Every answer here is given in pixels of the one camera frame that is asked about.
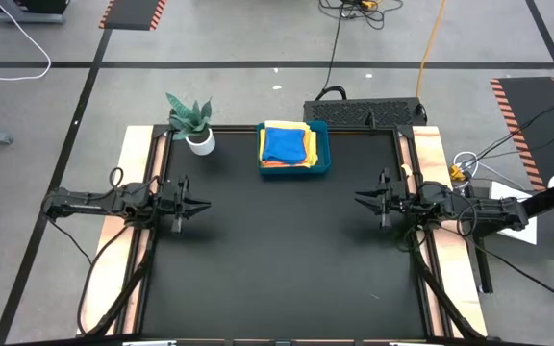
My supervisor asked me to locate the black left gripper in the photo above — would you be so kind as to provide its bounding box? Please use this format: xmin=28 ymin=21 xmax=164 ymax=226
xmin=154 ymin=175 xmax=213 ymax=236

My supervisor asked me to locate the white paper sheet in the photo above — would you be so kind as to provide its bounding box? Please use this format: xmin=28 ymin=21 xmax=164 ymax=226
xmin=487 ymin=180 xmax=539 ymax=246

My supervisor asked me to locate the blue plastic bin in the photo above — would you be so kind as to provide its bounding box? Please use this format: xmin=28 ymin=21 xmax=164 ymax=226
xmin=256 ymin=120 xmax=332 ymax=176

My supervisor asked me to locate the blue microfiber towel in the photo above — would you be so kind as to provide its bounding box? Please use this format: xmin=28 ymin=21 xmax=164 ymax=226
xmin=262 ymin=127 xmax=308 ymax=165

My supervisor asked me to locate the white floor cable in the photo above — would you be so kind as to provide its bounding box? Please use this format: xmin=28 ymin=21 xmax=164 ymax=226
xmin=0 ymin=0 xmax=52 ymax=82

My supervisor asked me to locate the light wooden board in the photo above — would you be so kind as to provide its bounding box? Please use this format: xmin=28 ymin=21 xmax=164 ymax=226
xmin=401 ymin=125 xmax=489 ymax=337
xmin=75 ymin=125 xmax=165 ymax=336

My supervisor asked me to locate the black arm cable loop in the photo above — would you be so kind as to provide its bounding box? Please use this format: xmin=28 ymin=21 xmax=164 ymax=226
xmin=77 ymin=223 xmax=137 ymax=335

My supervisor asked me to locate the green plant in white pot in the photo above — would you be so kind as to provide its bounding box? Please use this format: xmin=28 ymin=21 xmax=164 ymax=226
xmin=164 ymin=92 xmax=216 ymax=157

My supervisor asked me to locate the orange microfiber towel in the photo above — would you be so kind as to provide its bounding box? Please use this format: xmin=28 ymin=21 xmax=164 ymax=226
xmin=259 ymin=119 xmax=315 ymax=169

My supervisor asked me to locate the dark side stand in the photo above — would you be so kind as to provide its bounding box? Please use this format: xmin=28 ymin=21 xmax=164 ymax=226
xmin=466 ymin=185 xmax=554 ymax=295

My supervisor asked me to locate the black metal table frame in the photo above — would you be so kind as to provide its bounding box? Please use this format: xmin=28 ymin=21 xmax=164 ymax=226
xmin=113 ymin=123 xmax=451 ymax=346

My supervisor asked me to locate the white coiled cable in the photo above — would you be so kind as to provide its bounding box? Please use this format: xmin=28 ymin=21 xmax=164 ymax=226
xmin=452 ymin=151 xmax=499 ymax=182

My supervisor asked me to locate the black perforated computer case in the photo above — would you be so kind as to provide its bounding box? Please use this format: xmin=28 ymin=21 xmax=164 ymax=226
xmin=303 ymin=97 xmax=428 ymax=129

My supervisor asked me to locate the black floor cable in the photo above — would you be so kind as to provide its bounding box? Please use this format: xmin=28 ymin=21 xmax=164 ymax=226
xmin=314 ymin=0 xmax=350 ymax=102

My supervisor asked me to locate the black hazard-striped floor mat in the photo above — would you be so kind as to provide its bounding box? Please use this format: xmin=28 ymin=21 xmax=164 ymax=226
xmin=97 ymin=0 xmax=167 ymax=32
xmin=490 ymin=76 xmax=554 ymax=193

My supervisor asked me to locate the yellow floor cable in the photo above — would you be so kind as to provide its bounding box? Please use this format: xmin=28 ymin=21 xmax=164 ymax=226
xmin=415 ymin=0 xmax=449 ymax=99

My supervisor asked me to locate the yellow microfiber towel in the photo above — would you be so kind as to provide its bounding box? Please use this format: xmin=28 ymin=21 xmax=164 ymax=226
xmin=259 ymin=129 xmax=318 ymax=168

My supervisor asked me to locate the tangled black cable bundle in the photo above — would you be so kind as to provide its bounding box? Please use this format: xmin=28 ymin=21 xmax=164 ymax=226
xmin=318 ymin=0 xmax=403 ymax=31

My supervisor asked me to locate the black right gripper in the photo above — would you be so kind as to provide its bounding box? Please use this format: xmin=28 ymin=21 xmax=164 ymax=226
xmin=354 ymin=167 xmax=420 ymax=231

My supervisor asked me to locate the thin black cable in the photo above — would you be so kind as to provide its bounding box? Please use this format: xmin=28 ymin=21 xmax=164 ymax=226
xmin=438 ymin=225 xmax=554 ymax=309
xmin=464 ymin=88 xmax=554 ymax=167
xmin=486 ymin=123 xmax=554 ymax=160

